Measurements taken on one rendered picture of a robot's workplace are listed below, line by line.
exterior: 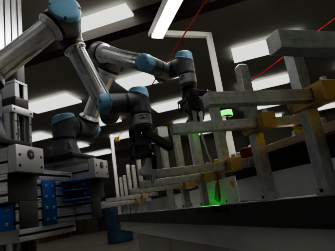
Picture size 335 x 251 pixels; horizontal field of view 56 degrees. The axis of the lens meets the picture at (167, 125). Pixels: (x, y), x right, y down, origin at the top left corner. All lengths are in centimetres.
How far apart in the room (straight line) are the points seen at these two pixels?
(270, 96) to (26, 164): 80
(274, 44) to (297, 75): 41
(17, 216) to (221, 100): 77
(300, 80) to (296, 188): 51
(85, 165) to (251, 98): 99
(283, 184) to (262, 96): 64
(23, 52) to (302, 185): 110
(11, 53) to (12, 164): 38
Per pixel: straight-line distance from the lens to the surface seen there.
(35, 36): 125
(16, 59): 122
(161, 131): 202
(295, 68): 93
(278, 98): 80
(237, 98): 73
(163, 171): 115
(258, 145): 108
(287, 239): 107
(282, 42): 51
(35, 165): 118
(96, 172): 153
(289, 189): 133
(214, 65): 339
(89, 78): 132
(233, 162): 122
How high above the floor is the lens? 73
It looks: 14 degrees up
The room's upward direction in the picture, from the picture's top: 9 degrees counter-clockwise
